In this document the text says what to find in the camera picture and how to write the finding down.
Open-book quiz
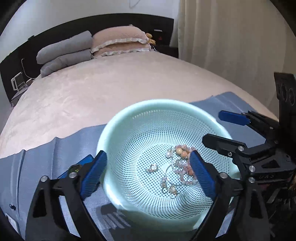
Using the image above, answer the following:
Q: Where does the peach bead bracelet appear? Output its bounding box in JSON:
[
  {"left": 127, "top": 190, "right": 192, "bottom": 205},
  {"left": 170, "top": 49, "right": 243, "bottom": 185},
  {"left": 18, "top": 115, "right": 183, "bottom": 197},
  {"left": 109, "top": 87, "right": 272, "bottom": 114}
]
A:
[{"left": 175, "top": 144, "right": 200, "bottom": 183}]

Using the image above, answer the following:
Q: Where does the pink bead necklace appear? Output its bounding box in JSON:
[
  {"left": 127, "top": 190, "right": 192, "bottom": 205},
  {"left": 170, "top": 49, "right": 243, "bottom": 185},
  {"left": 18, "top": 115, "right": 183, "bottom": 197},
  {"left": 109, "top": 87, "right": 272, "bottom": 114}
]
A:
[{"left": 171, "top": 157, "right": 200, "bottom": 186}]

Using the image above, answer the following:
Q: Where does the rose gold charm ring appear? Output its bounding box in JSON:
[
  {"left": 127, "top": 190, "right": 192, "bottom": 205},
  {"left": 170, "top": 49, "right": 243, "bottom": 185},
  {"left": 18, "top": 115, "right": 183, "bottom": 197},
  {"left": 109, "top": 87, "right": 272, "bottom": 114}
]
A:
[{"left": 159, "top": 177, "right": 169, "bottom": 194}]

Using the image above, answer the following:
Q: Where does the pearl earring gold back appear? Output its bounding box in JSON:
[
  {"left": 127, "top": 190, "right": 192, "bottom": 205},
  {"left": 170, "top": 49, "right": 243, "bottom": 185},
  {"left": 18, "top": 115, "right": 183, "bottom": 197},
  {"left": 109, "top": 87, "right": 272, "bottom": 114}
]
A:
[{"left": 165, "top": 150, "right": 173, "bottom": 159}]

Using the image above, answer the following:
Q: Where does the white smartphone with case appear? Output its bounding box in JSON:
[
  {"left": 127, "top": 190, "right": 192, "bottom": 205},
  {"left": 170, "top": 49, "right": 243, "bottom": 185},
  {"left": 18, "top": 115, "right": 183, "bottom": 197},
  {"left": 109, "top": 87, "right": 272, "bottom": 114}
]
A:
[{"left": 5, "top": 213, "right": 20, "bottom": 234}]

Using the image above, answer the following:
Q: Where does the small dark blue pin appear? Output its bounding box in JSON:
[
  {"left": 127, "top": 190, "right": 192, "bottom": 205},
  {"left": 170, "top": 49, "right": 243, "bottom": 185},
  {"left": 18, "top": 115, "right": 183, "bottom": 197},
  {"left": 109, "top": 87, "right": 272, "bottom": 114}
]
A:
[{"left": 10, "top": 204, "right": 16, "bottom": 210}]

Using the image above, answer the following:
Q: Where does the blue rectangular box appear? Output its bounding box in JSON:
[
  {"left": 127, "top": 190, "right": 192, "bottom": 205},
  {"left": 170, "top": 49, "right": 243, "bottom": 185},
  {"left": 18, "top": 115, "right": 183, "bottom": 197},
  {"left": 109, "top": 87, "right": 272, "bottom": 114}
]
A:
[{"left": 57, "top": 155, "right": 94, "bottom": 179}]

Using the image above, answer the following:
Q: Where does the iridescent red shell ornament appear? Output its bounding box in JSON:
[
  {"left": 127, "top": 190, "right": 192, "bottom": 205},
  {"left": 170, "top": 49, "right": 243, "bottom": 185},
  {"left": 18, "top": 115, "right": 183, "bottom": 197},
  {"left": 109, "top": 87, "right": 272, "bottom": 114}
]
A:
[{"left": 69, "top": 164, "right": 82, "bottom": 173}]

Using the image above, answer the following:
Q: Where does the beige curtain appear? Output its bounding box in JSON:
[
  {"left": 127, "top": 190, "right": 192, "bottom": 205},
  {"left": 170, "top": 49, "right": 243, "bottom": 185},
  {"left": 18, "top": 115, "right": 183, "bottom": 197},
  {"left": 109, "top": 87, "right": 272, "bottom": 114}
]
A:
[{"left": 171, "top": 1, "right": 295, "bottom": 115}]

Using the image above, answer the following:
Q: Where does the mint green plastic basket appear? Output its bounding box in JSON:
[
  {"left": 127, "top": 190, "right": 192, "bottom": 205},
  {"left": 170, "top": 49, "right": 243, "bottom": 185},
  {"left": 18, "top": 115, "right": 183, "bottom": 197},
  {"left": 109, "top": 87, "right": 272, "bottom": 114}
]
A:
[{"left": 97, "top": 99, "right": 240, "bottom": 220}]

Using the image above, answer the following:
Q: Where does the brown teddy bear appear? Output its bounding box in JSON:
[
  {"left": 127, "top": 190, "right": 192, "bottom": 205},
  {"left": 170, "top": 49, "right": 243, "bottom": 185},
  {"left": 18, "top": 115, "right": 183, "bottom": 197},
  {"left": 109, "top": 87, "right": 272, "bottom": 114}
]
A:
[{"left": 145, "top": 33, "right": 156, "bottom": 46}]

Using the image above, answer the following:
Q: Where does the beige bedspread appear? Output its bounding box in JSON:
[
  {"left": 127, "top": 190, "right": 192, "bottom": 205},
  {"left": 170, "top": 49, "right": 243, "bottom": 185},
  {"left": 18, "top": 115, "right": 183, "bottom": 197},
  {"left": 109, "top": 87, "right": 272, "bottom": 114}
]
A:
[{"left": 1, "top": 51, "right": 274, "bottom": 158}]

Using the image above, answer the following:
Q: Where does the white device on nightstand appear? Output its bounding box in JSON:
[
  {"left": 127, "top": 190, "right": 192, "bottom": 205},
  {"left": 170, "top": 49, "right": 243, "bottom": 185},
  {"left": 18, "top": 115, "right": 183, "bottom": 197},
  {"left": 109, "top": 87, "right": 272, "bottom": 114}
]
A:
[{"left": 11, "top": 72, "right": 26, "bottom": 91}]

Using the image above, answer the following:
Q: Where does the pink ruffled pillow bottom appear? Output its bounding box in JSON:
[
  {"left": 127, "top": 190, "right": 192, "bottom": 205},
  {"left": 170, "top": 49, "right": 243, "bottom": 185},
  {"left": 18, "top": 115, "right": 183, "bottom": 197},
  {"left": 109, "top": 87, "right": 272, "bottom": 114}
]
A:
[{"left": 93, "top": 42, "right": 151, "bottom": 57}]

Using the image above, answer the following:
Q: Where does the pink ruffled pillow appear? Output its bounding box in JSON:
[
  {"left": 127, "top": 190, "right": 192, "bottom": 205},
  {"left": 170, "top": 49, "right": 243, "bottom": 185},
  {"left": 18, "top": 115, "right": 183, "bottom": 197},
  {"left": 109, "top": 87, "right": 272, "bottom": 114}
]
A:
[
  {"left": 93, "top": 42, "right": 151, "bottom": 57},
  {"left": 91, "top": 26, "right": 148, "bottom": 53}
]

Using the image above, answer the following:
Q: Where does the grey pillow bottom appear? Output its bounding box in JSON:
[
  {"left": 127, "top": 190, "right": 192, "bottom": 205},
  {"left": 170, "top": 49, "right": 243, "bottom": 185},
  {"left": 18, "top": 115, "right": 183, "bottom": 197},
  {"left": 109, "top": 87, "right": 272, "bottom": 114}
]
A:
[{"left": 40, "top": 49, "right": 93, "bottom": 78}]

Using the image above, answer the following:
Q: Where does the grey pillow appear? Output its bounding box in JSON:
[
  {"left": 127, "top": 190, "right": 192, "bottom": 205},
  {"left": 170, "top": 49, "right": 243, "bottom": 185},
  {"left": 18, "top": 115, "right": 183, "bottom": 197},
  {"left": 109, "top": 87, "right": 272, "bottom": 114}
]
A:
[
  {"left": 40, "top": 49, "right": 93, "bottom": 78},
  {"left": 36, "top": 31, "right": 92, "bottom": 64}
]

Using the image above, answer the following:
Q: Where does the pink ruffled pillow top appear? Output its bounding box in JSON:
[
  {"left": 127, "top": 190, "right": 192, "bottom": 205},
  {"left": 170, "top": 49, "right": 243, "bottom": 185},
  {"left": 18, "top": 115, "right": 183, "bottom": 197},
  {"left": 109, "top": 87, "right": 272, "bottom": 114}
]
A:
[{"left": 91, "top": 26, "right": 148, "bottom": 53}]

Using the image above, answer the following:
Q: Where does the grey pillow top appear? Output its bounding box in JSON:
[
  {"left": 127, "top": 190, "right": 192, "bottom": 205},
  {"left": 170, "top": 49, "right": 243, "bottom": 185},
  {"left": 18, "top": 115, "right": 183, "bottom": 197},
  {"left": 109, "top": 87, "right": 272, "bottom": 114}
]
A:
[{"left": 36, "top": 31, "right": 92, "bottom": 64}]

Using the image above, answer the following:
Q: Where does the white charging cable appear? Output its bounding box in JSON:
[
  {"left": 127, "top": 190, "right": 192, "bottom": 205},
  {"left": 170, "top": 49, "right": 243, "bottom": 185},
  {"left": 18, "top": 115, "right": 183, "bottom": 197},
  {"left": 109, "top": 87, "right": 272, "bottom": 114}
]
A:
[{"left": 21, "top": 58, "right": 35, "bottom": 80}]

